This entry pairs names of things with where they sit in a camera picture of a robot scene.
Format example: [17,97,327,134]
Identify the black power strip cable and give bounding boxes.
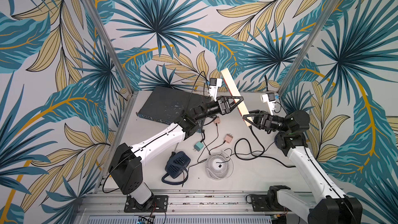
[234,125,296,169]

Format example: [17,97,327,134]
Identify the pink usb charger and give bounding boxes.
[224,134,233,144]
[214,117,221,125]

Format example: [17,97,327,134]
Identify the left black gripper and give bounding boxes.
[194,95,244,121]

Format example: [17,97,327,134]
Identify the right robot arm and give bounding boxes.
[243,111,363,224]

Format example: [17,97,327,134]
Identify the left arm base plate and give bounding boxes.
[124,195,169,213]

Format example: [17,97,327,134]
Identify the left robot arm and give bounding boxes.
[108,96,244,205]

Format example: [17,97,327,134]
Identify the dark grey network switch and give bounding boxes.
[136,87,210,125]

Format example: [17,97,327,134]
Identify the white round desk fan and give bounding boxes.
[205,151,234,180]

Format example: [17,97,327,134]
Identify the beige power strip red sockets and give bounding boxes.
[221,68,249,117]

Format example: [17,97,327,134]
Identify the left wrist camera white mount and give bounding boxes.
[208,78,222,101]

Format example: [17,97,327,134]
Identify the thin black charger cable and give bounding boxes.
[186,123,231,169]

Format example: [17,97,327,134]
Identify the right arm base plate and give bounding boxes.
[245,194,290,213]

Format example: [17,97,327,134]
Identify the teal USB charger plug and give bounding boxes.
[194,142,204,151]

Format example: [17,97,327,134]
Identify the navy blue desk fan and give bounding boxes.
[161,151,191,186]

